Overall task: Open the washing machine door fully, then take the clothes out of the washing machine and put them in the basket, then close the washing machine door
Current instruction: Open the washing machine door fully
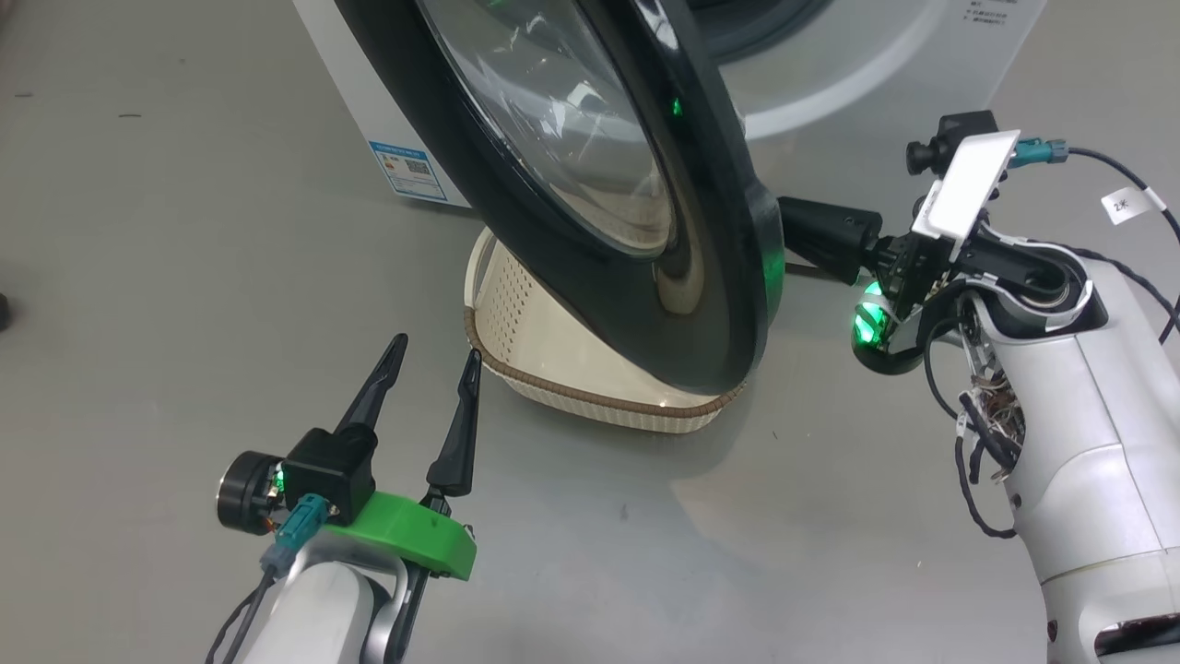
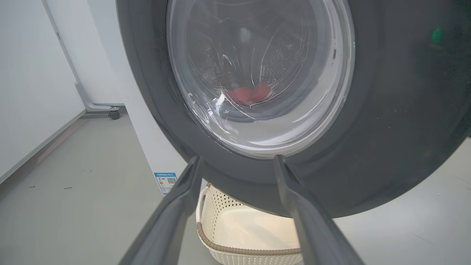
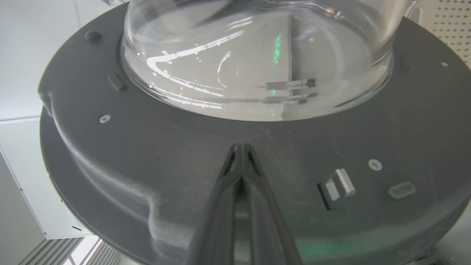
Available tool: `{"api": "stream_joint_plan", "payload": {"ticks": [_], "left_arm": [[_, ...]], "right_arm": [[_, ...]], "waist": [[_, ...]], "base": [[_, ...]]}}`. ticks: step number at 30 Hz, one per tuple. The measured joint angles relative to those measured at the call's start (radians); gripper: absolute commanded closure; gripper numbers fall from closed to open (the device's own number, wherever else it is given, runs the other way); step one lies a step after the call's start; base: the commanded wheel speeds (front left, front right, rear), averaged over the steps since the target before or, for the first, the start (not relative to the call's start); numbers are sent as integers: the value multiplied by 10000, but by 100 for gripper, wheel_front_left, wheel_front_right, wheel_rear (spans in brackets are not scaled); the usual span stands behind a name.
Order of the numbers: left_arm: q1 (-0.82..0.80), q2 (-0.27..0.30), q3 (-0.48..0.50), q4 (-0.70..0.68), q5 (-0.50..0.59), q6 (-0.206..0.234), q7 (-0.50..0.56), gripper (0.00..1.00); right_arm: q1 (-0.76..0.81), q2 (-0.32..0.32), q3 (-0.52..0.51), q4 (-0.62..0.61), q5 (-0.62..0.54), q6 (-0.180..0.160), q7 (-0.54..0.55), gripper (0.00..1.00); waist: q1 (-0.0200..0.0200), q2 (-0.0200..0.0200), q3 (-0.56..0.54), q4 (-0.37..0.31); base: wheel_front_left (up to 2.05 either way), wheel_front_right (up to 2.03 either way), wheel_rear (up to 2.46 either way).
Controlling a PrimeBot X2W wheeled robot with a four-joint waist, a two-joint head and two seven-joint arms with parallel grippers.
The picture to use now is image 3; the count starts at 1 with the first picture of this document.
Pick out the white cabinet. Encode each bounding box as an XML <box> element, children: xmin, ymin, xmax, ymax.
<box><xmin>0</xmin><ymin>117</ymin><xmax>93</xmax><ymax>240</ymax></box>

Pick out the white perforated panel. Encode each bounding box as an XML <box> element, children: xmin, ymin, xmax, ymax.
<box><xmin>429</xmin><ymin>0</ymin><xmax>471</xmax><ymax>70</ymax></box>

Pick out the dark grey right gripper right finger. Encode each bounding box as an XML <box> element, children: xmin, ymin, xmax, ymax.
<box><xmin>242</xmin><ymin>144</ymin><xmax>303</xmax><ymax>265</ymax></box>

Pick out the dark grey glass washer door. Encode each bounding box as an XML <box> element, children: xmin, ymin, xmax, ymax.
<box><xmin>37</xmin><ymin>0</ymin><xmax>471</xmax><ymax>265</ymax></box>

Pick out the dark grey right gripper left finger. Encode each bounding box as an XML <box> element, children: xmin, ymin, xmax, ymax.
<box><xmin>186</xmin><ymin>144</ymin><xmax>244</xmax><ymax>265</ymax></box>

